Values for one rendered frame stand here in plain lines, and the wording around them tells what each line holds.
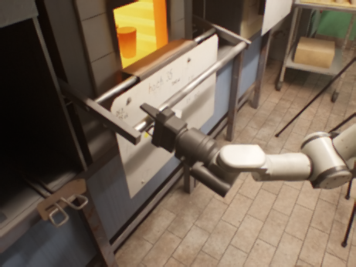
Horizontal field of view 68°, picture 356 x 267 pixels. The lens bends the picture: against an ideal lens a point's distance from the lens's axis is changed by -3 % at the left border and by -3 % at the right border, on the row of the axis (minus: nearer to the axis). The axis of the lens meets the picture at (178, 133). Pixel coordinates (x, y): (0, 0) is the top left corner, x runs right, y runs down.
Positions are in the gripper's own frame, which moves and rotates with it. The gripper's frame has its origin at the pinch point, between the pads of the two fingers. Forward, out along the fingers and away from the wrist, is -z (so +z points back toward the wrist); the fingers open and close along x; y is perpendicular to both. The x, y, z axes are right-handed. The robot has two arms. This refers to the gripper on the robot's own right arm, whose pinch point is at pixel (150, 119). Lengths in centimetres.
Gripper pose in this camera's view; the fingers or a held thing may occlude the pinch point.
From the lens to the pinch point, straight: 70.5
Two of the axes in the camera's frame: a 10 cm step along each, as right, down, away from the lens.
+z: 8.1, 5.2, -2.7
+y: -5.6, 5.4, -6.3
